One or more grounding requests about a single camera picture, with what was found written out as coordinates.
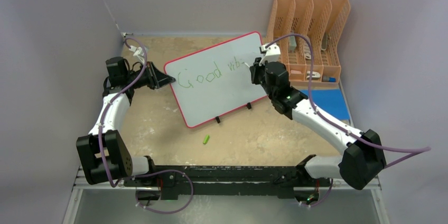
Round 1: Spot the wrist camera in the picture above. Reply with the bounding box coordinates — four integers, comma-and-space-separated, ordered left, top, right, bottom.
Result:
259, 43, 281, 66
129, 45, 147, 64

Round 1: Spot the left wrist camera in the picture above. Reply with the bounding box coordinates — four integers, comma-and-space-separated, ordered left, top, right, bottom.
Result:
129, 45, 147, 64

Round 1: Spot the green marker cap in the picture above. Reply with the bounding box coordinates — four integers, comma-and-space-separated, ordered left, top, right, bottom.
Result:
203, 135, 210, 145

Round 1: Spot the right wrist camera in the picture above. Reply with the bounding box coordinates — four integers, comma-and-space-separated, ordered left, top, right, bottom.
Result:
259, 43, 281, 66

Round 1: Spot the white oval tape dispenser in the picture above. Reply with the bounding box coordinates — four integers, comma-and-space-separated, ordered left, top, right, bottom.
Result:
303, 36, 312, 60

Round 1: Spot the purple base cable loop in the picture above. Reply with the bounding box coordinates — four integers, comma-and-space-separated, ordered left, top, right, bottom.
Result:
134, 170, 194, 215

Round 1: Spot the white clip in tray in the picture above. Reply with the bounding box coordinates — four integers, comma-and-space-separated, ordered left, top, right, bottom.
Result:
306, 71, 321, 80

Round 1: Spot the orange plastic desk organizer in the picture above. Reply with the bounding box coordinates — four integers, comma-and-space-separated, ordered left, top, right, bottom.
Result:
266, 0, 350, 88

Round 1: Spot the blue notebook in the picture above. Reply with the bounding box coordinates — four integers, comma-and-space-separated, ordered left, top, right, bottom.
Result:
311, 89, 350, 120

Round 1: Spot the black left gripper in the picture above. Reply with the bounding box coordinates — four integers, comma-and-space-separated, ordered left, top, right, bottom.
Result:
125, 62, 174, 90

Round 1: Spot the green staples box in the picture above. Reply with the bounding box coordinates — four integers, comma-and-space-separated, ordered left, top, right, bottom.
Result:
288, 32, 297, 54

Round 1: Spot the red-framed whiteboard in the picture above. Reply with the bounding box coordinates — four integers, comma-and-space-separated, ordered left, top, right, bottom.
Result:
164, 32, 266, 128

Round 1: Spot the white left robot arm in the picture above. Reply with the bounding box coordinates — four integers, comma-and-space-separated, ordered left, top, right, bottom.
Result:
76, 57, 175, 186

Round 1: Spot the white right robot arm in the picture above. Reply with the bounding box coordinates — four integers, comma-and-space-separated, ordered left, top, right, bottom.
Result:
249, 57, 387, 190

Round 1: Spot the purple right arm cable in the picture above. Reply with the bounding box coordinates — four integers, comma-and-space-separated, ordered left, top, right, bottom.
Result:
264, 33, 432, 169

